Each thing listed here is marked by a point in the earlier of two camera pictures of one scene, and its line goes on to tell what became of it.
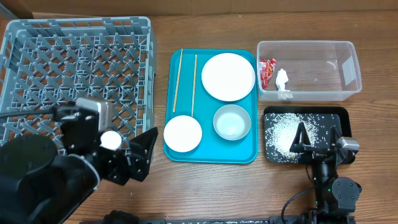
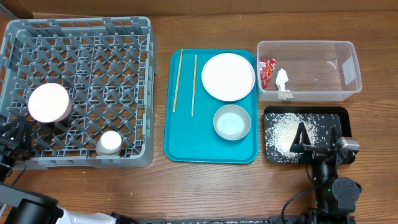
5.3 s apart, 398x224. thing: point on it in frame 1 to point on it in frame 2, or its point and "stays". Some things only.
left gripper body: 110,163 to 8,155
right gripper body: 313,155 stays
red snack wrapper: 267,66 stays
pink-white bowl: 183,134 to 50,102
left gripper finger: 140,149 to 24,136
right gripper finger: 334,136 stays
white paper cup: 111,140 stays
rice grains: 280,129 stays
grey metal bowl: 231,122 stays
